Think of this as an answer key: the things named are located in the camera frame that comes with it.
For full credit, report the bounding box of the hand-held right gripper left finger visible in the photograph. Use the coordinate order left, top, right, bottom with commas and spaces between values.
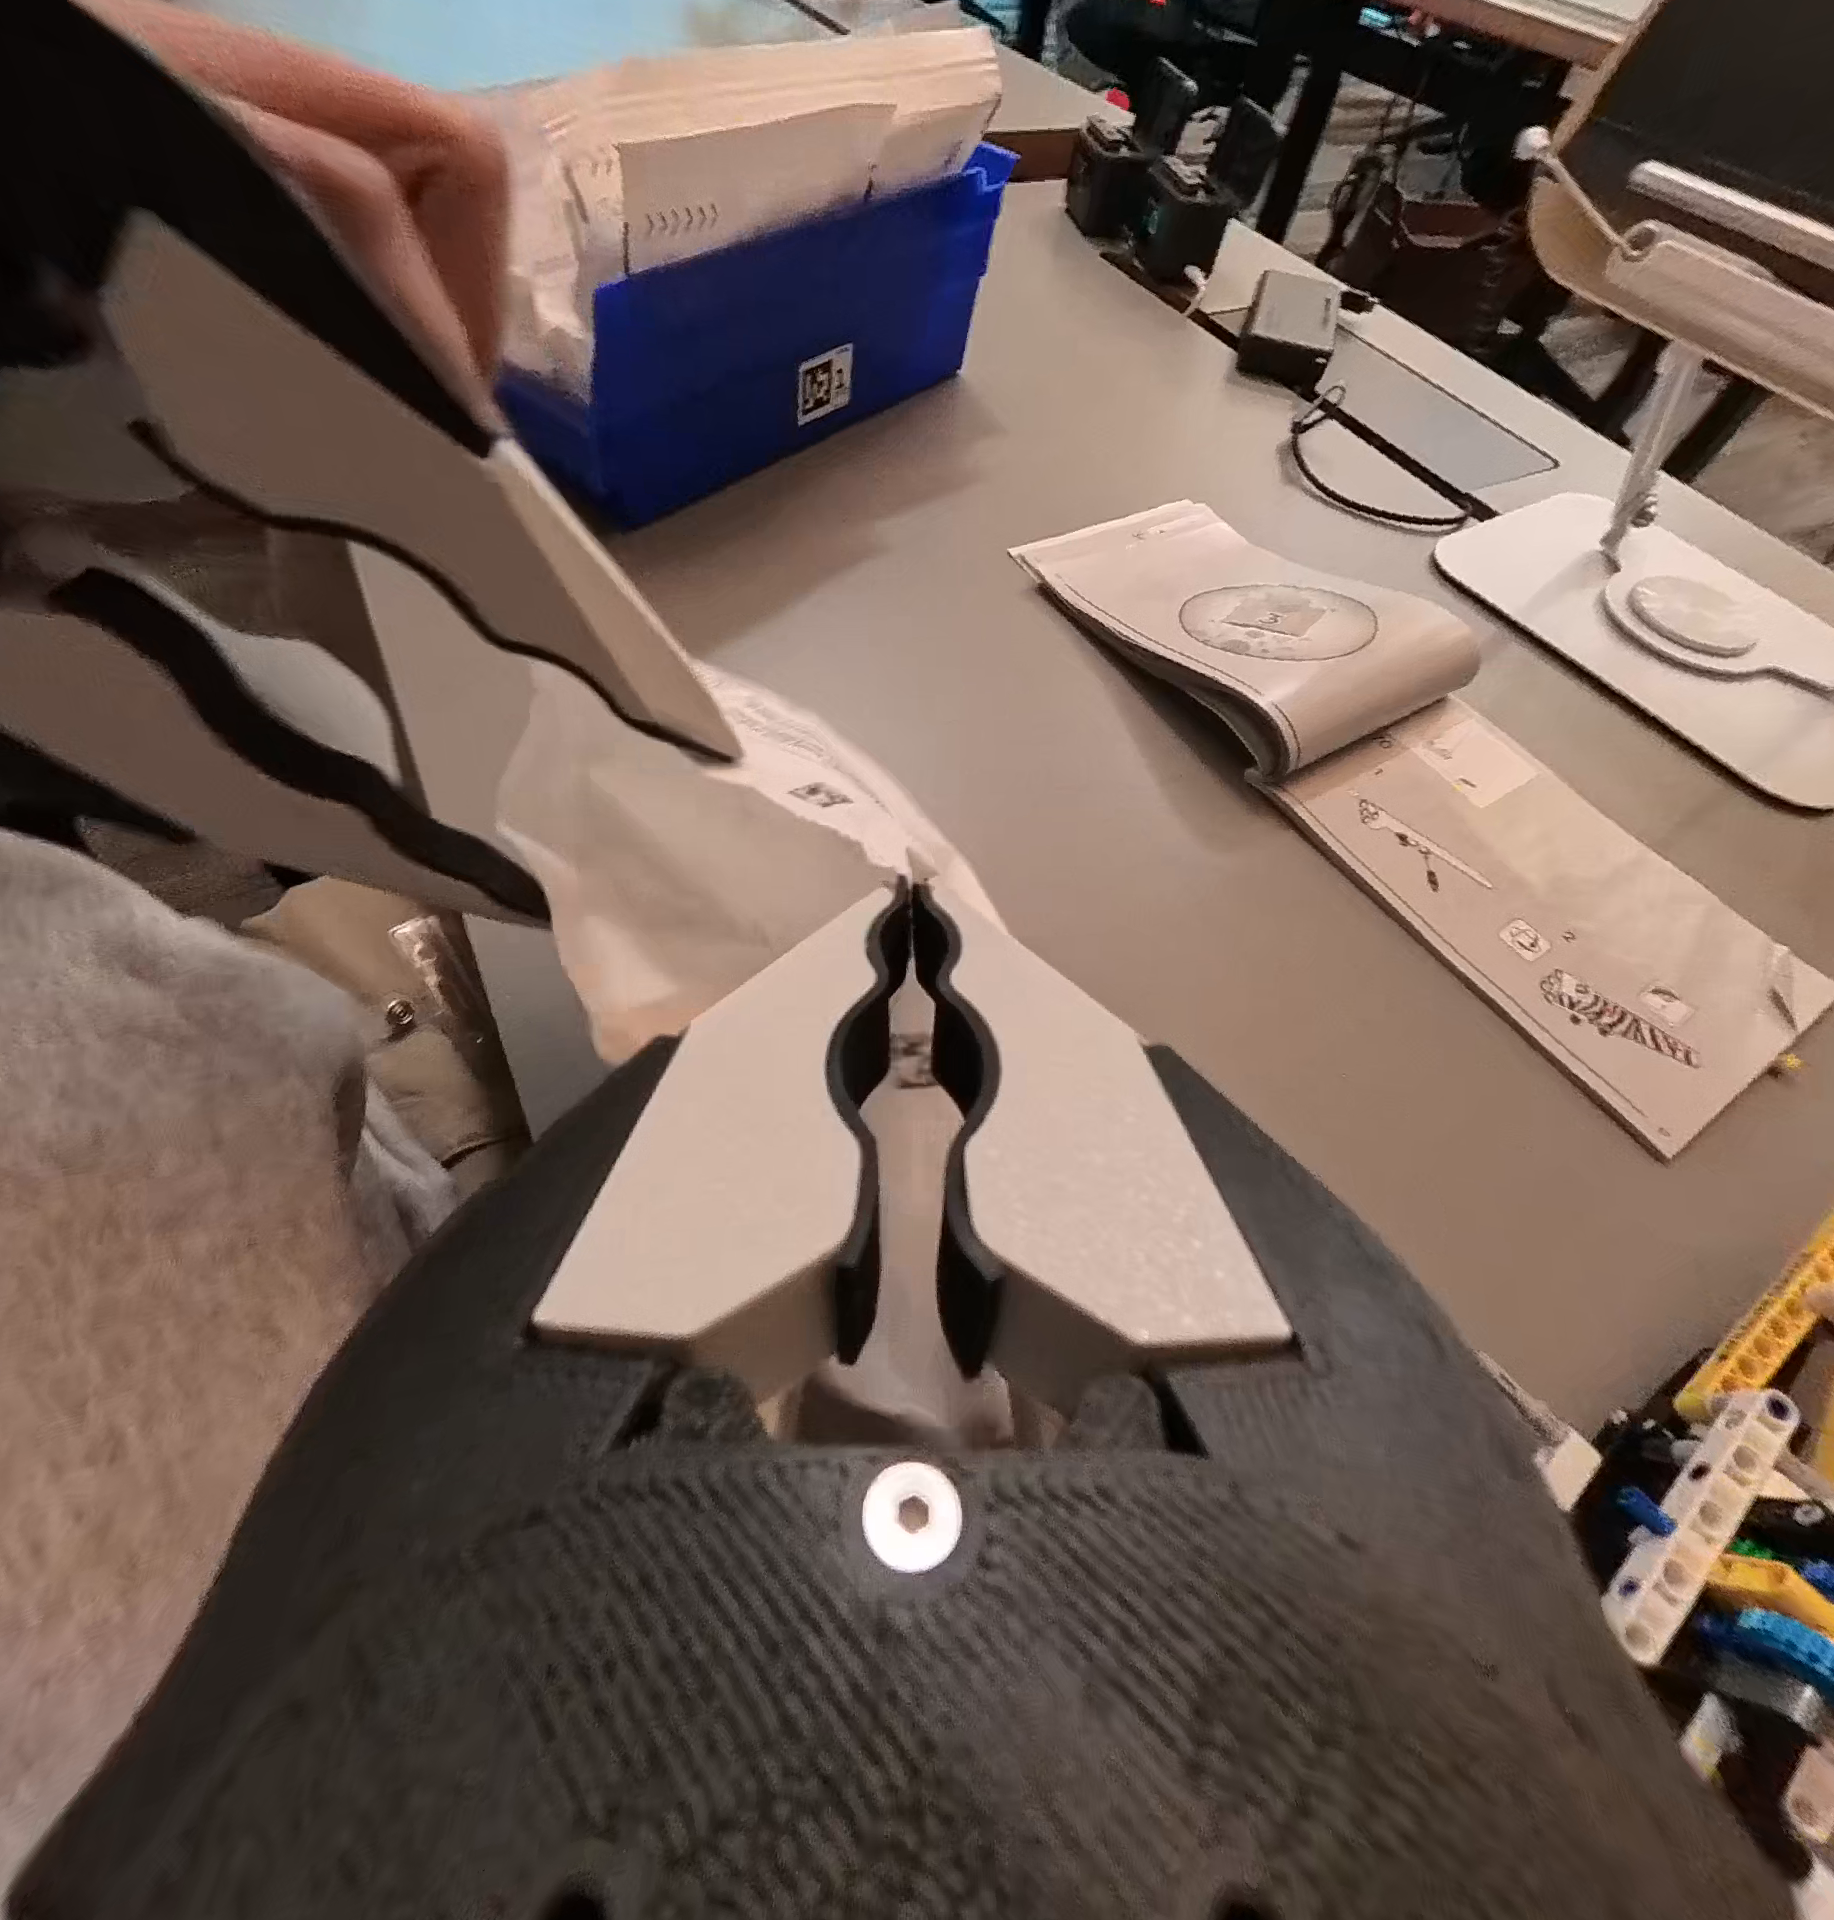
526, 883, 915, 1434

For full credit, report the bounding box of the blue plastic bin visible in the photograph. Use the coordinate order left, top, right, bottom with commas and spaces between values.
495, 141, 1024, 528

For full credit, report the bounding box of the white folding stand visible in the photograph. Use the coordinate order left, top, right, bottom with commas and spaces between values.
1432, 150, 1834, 813

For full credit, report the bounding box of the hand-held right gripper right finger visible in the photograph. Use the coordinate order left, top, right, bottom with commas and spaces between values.
915, 883, 1296, 1424

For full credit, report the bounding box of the black braided cable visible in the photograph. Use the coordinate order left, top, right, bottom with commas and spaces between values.
1285, 291, 1475, 535

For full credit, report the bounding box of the black power adapter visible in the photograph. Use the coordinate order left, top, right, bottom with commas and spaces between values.
1233, 267, 1341, 383

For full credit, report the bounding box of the partly built lego model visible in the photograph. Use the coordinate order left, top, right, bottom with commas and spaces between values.
1582, 1184, 1834, 1893

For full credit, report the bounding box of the lego instruction booklet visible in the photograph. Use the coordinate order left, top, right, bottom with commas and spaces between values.
1007, 499, 1834, 1159

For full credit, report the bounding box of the printed white paper bag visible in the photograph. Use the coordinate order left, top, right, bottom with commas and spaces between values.
495, 666, 1016, 1058

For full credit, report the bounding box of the person's left hand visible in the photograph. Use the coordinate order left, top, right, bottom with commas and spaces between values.
105, 0, 514, 390

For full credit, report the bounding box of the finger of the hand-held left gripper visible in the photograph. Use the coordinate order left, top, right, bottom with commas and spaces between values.
97, 207, 745, 762
0, 567, 555, 928

